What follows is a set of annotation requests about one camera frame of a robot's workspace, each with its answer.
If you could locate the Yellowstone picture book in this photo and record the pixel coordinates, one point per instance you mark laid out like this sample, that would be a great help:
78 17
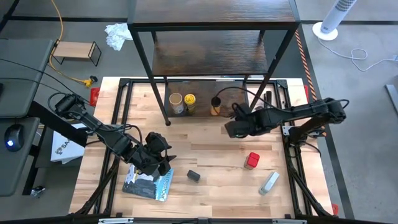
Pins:
149 186

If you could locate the small black silver clamp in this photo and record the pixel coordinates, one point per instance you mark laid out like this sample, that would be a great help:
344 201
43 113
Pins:
37 191

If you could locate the crumpled white cloth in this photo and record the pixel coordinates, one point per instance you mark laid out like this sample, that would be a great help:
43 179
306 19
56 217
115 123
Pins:
118 34

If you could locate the grey metal bar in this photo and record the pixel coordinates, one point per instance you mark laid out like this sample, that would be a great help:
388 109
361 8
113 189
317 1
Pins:
392 98

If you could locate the grey desk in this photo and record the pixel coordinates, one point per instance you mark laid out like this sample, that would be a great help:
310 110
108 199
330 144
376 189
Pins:
18 77

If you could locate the dark green spice tin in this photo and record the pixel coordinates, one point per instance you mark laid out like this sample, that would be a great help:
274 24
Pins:
193 175

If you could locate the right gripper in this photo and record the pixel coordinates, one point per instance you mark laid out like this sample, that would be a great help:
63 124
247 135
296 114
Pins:
248 126

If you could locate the white printed bag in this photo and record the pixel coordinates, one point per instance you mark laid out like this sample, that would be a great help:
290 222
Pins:
63 152

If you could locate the red clamp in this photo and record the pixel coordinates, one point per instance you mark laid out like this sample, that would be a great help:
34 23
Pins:
306 91
335 209
94 95

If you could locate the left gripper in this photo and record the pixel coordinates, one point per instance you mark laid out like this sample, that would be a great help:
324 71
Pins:
149 152

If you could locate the grey stapler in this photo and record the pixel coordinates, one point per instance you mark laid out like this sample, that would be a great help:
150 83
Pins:
269 183

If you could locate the aluminium profile bar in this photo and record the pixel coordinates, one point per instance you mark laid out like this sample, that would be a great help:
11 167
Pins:
115 221
289 221

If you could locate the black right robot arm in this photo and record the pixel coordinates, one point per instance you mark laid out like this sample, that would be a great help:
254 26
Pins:
311 113

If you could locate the dark spice jar yellow lid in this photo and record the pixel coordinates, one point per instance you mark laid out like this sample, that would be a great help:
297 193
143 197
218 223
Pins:
190 102

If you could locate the white tower fan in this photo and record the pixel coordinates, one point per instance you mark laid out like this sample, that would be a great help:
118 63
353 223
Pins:
334 18

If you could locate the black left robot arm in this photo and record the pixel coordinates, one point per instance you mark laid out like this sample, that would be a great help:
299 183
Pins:
90 124

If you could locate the black computer mouse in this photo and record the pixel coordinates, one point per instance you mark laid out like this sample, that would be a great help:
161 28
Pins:
14 137

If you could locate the large jar tan lid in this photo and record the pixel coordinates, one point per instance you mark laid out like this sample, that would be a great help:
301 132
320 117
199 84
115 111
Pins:
176 103

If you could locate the black stapler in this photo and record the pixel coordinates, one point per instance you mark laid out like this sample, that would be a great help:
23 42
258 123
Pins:
268 96

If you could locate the black-framed wooden shelf unit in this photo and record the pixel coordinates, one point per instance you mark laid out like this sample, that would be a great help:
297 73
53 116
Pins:
214 9

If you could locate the black table frame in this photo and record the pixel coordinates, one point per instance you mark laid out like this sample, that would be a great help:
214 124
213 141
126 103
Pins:
105 199

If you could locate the red-lidded spice container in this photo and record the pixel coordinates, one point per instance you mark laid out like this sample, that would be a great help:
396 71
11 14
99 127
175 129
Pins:
252 160

